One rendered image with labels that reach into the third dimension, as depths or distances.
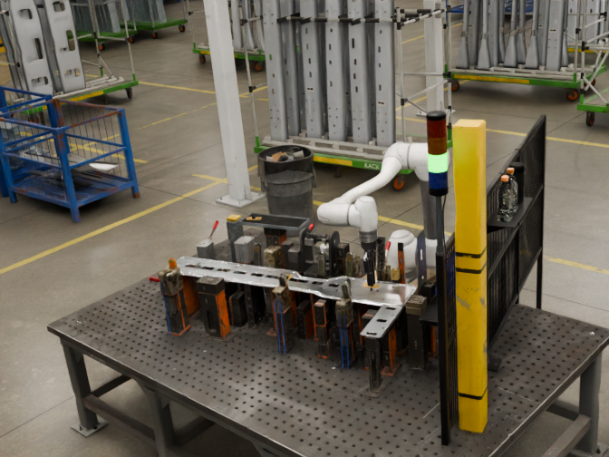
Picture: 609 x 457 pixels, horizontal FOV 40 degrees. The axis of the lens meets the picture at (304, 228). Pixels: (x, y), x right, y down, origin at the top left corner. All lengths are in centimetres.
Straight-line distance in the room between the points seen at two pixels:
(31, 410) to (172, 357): 147
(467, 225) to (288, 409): 122
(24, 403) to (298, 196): 290
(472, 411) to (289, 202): 394
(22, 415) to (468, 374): 302
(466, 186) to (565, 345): 135
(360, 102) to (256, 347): 470
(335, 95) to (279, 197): 193
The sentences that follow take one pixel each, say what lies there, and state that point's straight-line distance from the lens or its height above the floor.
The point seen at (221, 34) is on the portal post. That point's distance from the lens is 779.
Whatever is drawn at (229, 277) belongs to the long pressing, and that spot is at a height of 100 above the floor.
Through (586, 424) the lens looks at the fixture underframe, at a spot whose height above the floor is 22.
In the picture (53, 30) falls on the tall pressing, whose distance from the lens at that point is 1280.
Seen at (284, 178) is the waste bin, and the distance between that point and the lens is 699.
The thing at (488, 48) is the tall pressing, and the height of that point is 59.
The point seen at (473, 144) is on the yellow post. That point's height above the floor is 194.
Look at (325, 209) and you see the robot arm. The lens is 388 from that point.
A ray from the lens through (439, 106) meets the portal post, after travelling 1067.
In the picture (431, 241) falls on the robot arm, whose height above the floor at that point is 101.
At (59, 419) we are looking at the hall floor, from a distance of 533.
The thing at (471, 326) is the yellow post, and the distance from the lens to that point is 330.
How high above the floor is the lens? 284
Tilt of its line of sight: 22 degrees down
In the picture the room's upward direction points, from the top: 6 degrees counter-clockwise
